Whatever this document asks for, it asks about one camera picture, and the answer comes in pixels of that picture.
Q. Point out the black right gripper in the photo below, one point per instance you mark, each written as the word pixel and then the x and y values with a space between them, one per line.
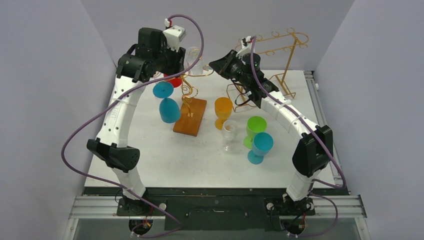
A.
pixel 227 66

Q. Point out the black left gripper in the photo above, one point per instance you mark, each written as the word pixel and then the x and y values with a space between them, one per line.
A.
pixel 177 66

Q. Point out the red plastic goblet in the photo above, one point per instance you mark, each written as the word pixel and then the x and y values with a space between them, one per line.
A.
pixel 176 81

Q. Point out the patterned clear glass goblet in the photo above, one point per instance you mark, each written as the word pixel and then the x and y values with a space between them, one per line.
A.
pixel 194 61

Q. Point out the blue plastic goblet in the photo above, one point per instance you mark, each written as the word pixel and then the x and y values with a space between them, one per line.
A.
pixel 261 145
pixel 168 108

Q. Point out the small clear wine glass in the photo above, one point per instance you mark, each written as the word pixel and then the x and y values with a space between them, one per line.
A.
pixel 229 134

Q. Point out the gold spiral rack wooden base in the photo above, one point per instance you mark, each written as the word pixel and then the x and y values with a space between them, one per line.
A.
pixel 192 108

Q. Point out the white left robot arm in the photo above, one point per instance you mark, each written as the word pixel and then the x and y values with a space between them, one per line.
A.
pixel 156 51

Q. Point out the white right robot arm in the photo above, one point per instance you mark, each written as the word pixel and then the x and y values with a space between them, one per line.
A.
pixel 314 150

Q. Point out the orange plastic goblet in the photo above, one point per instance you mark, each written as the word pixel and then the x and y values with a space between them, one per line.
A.
pixel 223 108

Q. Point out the green plastic goblet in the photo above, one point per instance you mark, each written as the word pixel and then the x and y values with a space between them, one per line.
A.
pixel 255 125

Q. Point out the blue plastic goblet front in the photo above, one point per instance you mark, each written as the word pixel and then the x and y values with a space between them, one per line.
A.
pixel 261 145

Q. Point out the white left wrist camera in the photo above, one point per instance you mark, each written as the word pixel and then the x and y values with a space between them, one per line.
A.
pixel 174 35

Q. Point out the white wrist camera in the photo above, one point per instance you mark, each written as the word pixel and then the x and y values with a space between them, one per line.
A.
pixel 174 35
pixel 246 46

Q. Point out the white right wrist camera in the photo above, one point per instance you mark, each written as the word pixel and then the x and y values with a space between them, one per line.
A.
pixel 246 46

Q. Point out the gold rectangular wire glass rack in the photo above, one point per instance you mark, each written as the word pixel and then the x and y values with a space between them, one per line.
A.
pixel 281 44

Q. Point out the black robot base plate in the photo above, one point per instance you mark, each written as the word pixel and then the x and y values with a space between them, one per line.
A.
pixel 221 209

